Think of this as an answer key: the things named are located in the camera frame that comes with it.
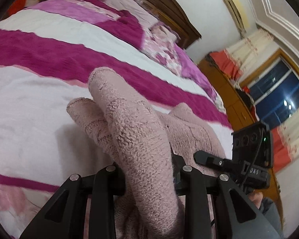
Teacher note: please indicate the pink fleece garment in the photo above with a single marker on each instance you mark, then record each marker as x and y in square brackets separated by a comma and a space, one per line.
[134, 134]

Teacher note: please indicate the wooden wardrobe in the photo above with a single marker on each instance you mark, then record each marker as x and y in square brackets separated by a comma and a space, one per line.
[229, 99]

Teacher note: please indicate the dark cloth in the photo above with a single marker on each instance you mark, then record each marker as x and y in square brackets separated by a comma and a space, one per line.
[244, 97]

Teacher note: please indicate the dark wooden headboard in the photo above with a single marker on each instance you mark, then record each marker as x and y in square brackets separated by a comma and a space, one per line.
[169, 10]

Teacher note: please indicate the purple floral quilt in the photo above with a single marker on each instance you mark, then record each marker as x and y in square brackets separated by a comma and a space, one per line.
[169, 54]

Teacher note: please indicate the person's right forearm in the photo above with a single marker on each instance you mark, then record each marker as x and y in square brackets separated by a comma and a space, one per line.
[270, 211]

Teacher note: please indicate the red and cream curtain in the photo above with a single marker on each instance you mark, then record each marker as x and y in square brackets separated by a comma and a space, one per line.
[291, 134]
[249, 49]

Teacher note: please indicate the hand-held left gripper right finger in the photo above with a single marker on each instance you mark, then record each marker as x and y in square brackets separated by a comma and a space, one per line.
[191, 186]

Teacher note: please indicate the dark glass window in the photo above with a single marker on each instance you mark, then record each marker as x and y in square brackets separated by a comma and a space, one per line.
[276, 92]

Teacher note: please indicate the wall air conditioner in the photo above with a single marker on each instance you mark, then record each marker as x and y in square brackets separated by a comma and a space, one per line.
[235, 12]

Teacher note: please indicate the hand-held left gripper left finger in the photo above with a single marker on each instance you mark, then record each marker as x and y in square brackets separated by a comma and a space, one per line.
[104, 184]

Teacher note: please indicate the floral striped bedspread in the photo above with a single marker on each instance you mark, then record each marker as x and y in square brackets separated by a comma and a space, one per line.
[27, 104]

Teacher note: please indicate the lilac pillow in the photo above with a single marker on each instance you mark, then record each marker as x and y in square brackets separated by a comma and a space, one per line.
[132, 5]

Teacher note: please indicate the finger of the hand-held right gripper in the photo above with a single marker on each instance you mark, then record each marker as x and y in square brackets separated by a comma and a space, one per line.
[209, 160]

